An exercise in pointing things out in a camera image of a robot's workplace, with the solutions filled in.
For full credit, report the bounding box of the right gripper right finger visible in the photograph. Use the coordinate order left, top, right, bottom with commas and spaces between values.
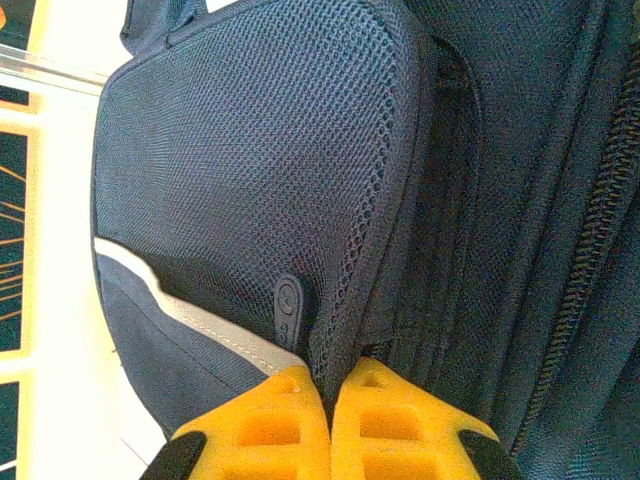
332, 356, 529, 480

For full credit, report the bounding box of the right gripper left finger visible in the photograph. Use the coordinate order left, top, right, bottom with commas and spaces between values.
147, 363, 332, 480

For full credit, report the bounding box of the navy blue backpack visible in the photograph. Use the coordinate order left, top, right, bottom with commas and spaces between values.
89, 0, 640, 480

